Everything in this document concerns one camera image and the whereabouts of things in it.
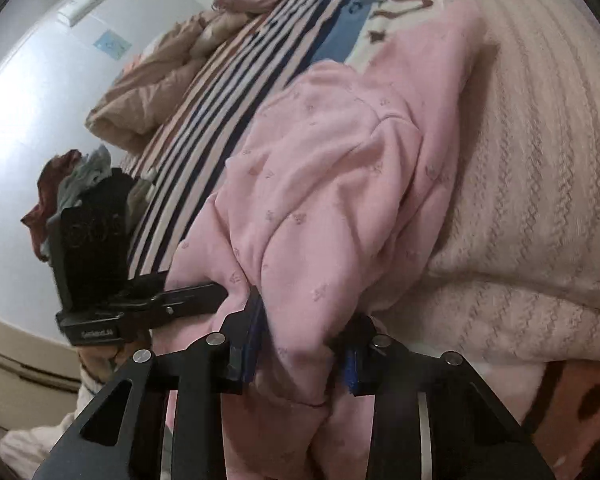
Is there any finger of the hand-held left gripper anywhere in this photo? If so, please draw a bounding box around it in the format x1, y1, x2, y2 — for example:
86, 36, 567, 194
152, 283, 229, 314
124, 271, 170, 291

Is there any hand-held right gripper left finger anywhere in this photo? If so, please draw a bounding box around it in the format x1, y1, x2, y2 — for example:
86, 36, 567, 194
32, 300, 266, 480

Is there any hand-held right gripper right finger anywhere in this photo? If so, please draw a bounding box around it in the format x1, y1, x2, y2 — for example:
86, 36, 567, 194
330, 315, 556, 480

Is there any pink dotted garment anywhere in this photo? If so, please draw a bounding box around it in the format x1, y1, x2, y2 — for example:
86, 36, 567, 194
165, 0, 501, 480

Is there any grey cloth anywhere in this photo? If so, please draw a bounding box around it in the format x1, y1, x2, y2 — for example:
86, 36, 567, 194
45, 145, 113, 226

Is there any red cloth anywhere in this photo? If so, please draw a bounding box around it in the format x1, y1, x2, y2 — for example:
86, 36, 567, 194
21, 149, 83, 262

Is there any beige pink duvet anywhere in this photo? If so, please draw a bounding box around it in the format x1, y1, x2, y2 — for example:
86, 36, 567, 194
85, 7, 261, 153

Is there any striped blanket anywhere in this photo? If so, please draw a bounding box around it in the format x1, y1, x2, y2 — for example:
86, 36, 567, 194
120, 0, 448, 281

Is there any orange spotted cloth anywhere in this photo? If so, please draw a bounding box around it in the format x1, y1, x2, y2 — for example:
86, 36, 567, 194
522, 360, 600, 443

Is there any beige ribbed pillow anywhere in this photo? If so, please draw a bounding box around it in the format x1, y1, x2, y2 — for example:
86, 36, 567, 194
375, 0, 600, 376

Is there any light blue wall poster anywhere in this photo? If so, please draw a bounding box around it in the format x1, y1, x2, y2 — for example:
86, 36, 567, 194
93, 29, 132, 57

